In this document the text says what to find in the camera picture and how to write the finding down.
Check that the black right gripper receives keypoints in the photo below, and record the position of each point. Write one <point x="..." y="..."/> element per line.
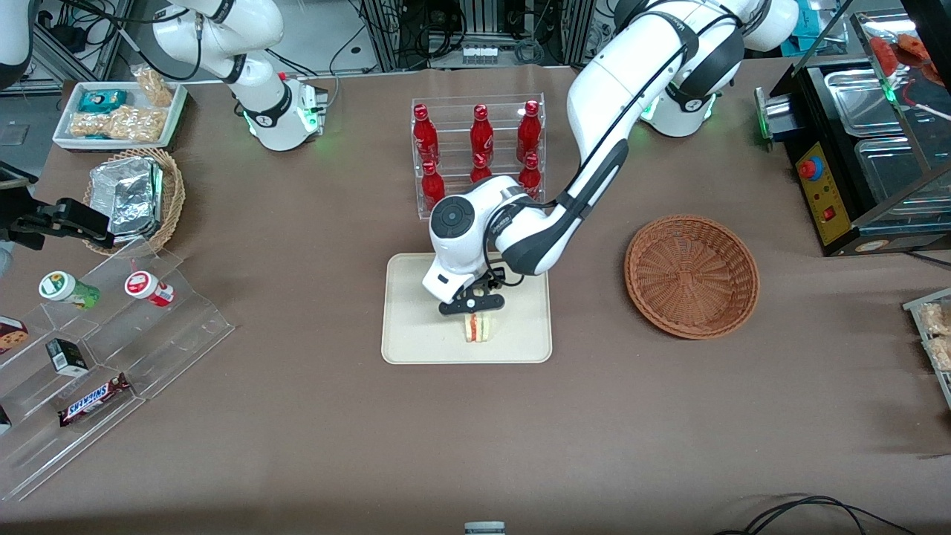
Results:
<point x="46" y="219"/>

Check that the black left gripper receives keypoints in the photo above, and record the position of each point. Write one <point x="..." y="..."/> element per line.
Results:
<point x="494" y="283"/>

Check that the triangular white bread sandwich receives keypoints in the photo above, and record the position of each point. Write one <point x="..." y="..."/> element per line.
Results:
<point x="479" y="328"/>

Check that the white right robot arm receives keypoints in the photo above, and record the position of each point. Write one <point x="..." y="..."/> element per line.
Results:
<point x="223" y="44"/>

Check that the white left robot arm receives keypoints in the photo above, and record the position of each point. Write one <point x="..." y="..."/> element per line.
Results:
<point x="631" y="74"/>

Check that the beige rectangular serving tray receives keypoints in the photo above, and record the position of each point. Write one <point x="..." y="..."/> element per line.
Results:
<point x="520" y="334"/>

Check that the tan wicker basket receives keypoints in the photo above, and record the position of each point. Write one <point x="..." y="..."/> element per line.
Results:
<point x="172" y="200"/>

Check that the white rectangular snack tray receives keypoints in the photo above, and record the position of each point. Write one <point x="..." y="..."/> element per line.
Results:
<point x="70" y="104"/>

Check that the brown round wicker basket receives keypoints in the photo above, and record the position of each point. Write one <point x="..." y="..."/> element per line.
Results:
<point x="691" y="279"/>

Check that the white tray with snack bags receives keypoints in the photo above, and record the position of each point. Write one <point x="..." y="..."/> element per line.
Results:
<point x="917" y="305"/>

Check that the green lid yogurt cup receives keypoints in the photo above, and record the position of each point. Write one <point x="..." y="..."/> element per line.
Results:
<point x="65" y="288"/>

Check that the red lid yogurt cup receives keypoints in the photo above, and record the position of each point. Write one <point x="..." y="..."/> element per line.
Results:
<point x="147" y="287"/>

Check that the peanut brittle bar pack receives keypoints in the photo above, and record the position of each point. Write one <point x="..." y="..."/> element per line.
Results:
<point x="89" y="125"/>
<point x="141" y="123"/>

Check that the teal snack packet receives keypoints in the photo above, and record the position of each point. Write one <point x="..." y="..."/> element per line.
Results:
<point x="102" y="99"/>

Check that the brown chocolate cookie box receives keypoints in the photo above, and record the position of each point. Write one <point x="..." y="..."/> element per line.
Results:
<point x="10" y="334"/>

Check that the small black carton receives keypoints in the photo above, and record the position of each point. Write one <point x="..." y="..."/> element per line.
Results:
<point x="67" y="357"/>

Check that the clear acrylic stepped display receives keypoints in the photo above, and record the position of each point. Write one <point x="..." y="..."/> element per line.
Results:
<point x="171" y="327"/>

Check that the red soda bottle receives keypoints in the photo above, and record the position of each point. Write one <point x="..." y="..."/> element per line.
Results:
<point x="481" y="167"/>
<point x="529" y="174"/>
<point x="481" y="136"/>
<point x="432" y="182"/>
<point x="425" y="137"/>
<point x="528" y="134"/>

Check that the small clear peanut bag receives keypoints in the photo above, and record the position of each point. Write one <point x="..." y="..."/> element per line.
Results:
<point x="153" y="85"/>

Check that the snickers chocolate bar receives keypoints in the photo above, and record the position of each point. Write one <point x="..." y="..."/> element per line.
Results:
<point x="95" y="400"/>

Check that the clear acrylic bottle rack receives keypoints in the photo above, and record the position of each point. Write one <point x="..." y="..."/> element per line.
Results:
<point x="453" y="126"/>

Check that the grey device at table edge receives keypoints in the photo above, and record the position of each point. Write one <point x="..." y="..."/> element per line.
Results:
<point x="484" y="528"/>

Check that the dark packet at display edge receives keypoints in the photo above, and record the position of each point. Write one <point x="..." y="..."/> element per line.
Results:
<point x="4" y="420"/>

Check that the white power strip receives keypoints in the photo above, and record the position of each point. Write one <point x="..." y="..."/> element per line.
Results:
<point x="481" y="53"/>

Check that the metal cylinder with green light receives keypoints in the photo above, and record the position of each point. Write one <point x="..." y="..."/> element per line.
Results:
<point x="776" y="117"/>

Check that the black food warmer cabinet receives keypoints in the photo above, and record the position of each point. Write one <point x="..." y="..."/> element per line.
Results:
<point x="832" y="200"/>

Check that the clear bag of puffed snack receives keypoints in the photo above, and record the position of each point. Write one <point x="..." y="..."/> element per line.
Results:
<point x="939" y="354"/>
<point x="935" y="319"/>

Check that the red food in warmer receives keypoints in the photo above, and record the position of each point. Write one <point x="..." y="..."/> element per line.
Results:
<point x="905" y="48"/>

